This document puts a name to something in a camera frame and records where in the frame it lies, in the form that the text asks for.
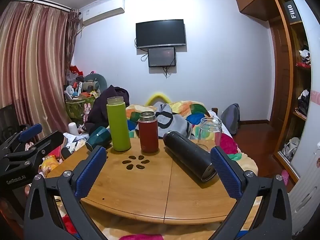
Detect grey bag with black straps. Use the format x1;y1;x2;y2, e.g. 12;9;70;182
135;103;193;139

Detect red thermos cup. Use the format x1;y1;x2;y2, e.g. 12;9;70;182
137;111;159;153

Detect small black monitor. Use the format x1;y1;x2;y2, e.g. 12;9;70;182
148;46;176;68

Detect green tall bottle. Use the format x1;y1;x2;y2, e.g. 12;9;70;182
106;96;132;152

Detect red bag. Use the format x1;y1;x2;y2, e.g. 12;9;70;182
70;65;85;77

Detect white wardrobe sliding door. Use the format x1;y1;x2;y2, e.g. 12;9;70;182
285;0;320;240

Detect wooden wardrobe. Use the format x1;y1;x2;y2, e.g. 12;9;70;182
234;0;313;186

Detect white shoes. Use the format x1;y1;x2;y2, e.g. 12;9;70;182
282;137;301;161

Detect black wall television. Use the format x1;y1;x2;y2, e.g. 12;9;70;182
136;19;187;49

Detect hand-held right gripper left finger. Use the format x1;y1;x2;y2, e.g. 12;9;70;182
24;145;108;240

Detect colourful patchwork blanket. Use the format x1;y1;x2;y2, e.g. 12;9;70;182
125;100;258;177

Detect pink striped curtain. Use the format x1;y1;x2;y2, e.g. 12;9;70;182
0;1;83;133

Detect clear glass jar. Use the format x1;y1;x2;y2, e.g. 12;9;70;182
197;117;223;153

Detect grey backpack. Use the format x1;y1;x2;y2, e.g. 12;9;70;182
220;103;241;136

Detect white air conditioner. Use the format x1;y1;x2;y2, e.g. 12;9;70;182
79;0;125;26

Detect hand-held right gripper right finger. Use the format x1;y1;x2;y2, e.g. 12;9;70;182
210;146;299;240

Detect black chair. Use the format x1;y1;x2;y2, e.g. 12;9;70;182
0;104;16;142

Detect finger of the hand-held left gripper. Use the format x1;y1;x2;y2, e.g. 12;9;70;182
0;123;43;153
4;131;65;167

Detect black thermos cup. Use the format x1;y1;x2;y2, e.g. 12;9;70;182
162;130;217;183

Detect yellow snack packet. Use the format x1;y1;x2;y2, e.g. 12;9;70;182
40;155;61;173

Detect white plastic bottle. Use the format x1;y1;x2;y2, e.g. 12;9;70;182
68;122;79;136

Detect black storage box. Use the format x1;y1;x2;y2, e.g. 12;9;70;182
283;0;302;26

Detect dark purple jacket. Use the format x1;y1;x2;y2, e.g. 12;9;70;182
85;85;130;133

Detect dark teal faceted cup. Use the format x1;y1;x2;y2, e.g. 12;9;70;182
85;126;112;152

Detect yellow curved cushion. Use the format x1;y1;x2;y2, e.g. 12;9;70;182
145;92;173;106

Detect green woven basket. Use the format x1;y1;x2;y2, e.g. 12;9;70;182
65;97;87;119

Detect grey plush toy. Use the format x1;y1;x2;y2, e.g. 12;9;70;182
84;73;108;96

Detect pink rabbit toy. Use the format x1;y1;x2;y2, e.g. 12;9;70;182
83;102;92;121

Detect dark folded clothes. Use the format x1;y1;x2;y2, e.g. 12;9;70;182
297;89;311;117

